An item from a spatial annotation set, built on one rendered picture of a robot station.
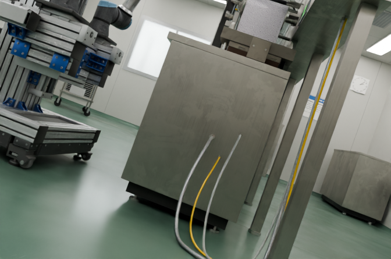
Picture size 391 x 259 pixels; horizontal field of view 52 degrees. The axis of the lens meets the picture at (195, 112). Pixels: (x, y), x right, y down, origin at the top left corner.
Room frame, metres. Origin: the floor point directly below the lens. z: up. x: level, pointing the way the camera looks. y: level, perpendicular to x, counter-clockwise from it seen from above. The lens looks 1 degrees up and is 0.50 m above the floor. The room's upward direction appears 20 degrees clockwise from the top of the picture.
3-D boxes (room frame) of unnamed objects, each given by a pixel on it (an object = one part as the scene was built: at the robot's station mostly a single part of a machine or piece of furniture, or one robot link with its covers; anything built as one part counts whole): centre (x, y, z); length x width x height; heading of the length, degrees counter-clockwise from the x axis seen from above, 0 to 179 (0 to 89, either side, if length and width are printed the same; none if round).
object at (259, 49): (2.09, -0.20, 0.96); 0.10 x 0.03 x 0.11; 84
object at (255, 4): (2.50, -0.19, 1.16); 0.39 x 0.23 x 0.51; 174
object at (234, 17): (2.42, -0.01, 1.05); 0.06 x 0.05 x 0.31; 84
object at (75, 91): (6.80, 1.97, 0.51); 0.91 x 0.58 x 1.02; 18
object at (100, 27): (2.64, 0.78, 0.87); 0.15 x 0.15 x 0.10
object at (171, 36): (3.31, -0.19, 0.88); 2.52 x 0.66 x 0.04; 174
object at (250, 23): (2.30, -0.18, 1.11); 0.23 x 0.01 x 0.18; 84
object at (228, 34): (2.18, -0.19, 1.00); 0.40 x 0.16 x 0.06; 84
